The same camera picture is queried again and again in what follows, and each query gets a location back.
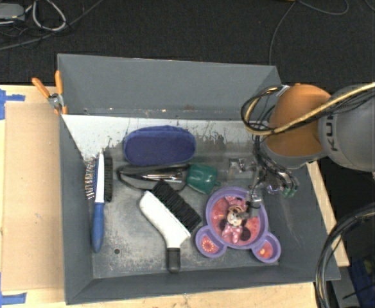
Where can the blue fabric pouch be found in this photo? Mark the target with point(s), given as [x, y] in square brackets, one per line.
[158, 146]

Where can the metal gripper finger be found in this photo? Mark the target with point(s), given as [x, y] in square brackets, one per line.
[239, 167]
[254, 202]

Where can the black and silver stapler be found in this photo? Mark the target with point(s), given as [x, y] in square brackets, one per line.
[149, 175]

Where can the white brush with black bristles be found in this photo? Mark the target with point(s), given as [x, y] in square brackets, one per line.
[165, 220]

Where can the grey metal bin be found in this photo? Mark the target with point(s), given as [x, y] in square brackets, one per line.
[136, 236]

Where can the green plastic cup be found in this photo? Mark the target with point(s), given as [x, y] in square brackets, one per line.
[203, 178]

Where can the purple mouse-shaped plate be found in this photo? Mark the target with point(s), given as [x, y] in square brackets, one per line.
[213, 245]

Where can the brown cardboard board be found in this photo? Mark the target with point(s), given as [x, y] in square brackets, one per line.
[30, 197]

